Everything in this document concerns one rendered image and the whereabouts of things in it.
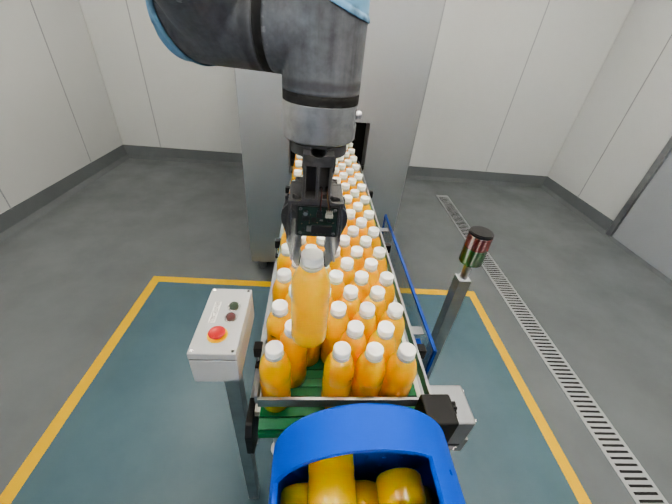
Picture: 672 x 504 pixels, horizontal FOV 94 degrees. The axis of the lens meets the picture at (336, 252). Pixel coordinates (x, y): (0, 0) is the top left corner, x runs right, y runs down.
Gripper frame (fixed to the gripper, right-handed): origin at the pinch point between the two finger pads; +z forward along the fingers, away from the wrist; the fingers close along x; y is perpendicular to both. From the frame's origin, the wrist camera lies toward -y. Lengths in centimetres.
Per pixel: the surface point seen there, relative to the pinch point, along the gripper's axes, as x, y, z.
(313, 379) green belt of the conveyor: 2.2, -5.6, 44.9
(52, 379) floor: -135, -62, 135
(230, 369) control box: -16.3, 1.5, 30.2
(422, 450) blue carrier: 15.5, 24.9, 12.8
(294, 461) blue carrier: -1.3, 24.7, 16.2
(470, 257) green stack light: 43, -24, 16
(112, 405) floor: -97, -47, 135
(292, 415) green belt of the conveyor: -2.7, 3.9, 44.9
